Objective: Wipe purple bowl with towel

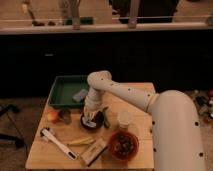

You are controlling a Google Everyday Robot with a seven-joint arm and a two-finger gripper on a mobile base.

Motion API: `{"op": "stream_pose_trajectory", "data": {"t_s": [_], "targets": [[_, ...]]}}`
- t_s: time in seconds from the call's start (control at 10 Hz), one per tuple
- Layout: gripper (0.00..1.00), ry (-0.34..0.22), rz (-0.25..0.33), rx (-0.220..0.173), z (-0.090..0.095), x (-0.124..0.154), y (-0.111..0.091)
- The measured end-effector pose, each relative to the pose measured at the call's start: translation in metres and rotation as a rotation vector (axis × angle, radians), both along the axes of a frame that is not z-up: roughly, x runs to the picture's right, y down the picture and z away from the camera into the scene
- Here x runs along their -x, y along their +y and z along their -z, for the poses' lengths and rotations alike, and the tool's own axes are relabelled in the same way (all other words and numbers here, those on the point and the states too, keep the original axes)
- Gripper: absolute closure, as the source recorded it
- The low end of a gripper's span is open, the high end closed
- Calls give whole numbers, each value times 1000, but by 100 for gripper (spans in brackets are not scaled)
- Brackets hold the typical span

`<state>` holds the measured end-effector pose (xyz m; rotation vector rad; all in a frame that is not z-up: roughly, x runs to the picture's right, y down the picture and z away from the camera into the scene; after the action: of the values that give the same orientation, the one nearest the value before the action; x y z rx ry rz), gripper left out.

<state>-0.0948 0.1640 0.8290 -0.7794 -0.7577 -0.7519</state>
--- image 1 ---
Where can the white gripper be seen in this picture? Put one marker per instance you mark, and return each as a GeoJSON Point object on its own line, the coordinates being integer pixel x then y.
{"type": "Point", "coordinates": [88, 113]}

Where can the dark purple bowl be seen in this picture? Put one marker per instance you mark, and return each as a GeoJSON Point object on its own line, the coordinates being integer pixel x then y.
{"type": "Point", "coordinates": [98, 119]}

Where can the white towel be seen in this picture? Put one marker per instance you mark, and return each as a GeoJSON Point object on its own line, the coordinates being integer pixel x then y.
{"type": "Point", "coordinates": [90, 123]}

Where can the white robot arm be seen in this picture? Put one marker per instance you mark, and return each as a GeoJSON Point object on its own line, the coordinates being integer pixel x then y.
{"type": "Point", "coordinates": [177, 140]}

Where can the red bowl with food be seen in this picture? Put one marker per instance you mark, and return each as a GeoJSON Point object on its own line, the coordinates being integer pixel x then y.
{"type": "Point", "coordinates": [123, 146]}

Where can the grey sponge block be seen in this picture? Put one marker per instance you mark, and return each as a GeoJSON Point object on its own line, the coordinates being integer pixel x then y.
{"type": "Point", "coordinates": [79, 96]}

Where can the green cucumber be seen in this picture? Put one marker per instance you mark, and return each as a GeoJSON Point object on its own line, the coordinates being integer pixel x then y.
{"type": "Point", "coordinates": [106, 122]}

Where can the dark metal cup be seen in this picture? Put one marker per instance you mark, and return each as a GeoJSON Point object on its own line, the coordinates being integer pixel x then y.
{"type": "Point", "coordinates": [65, 116]}

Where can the yellow banana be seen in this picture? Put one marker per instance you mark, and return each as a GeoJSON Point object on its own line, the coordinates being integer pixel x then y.
{"type": "Point", "coordinates": [81, 141]}

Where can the green plastic tray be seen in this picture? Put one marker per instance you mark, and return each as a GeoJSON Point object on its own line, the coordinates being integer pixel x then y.
{"type": "Point", "coordinates": [63, 90]}

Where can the white plastic cup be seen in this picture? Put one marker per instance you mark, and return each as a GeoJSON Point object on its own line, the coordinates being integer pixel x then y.
{"type": "Point", "coordinates": [124, 119]}

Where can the tan wooden box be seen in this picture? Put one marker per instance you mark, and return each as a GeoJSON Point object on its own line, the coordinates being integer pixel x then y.
{"type": "Point", "coordinates": [93, 151]}

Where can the orange peach fruit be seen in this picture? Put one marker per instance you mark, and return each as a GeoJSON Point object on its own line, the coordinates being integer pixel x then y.
{"type": "Point", "coordinates": [53, 116]}

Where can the white handled kitchen tool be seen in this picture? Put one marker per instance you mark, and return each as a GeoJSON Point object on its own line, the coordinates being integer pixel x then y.
{"type": "Point", "coordinates": [46, 133]}

